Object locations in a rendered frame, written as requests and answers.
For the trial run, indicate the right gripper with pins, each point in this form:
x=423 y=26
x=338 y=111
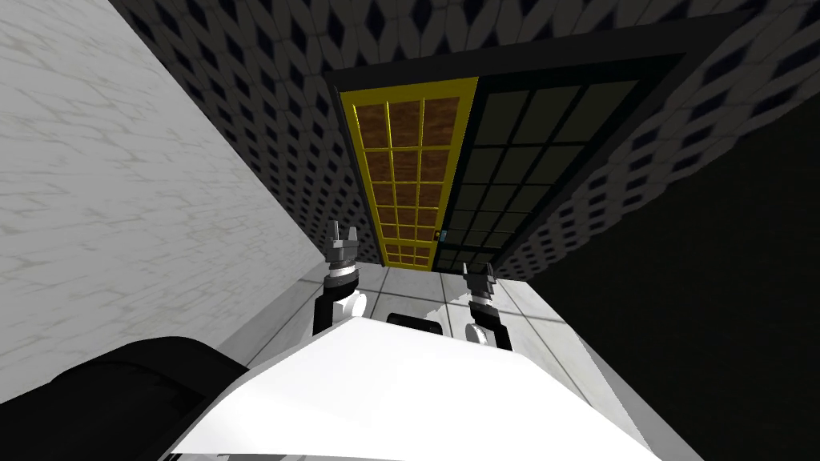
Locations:
x=479 y=284

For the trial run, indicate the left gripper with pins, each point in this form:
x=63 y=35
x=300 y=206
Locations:
x=343 y=248

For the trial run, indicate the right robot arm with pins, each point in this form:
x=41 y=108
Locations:
x=490 y=323

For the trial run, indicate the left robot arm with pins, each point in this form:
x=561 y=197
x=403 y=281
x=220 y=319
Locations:
x=115 y=410

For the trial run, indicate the yellow door leaf brown panes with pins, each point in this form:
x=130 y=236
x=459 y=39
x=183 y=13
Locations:
x=405 y=173

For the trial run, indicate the dark door leaf glass panes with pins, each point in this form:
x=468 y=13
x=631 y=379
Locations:
x=519 y=166

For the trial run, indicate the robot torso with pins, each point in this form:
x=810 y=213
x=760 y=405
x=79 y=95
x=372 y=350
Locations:
x=410 y=397

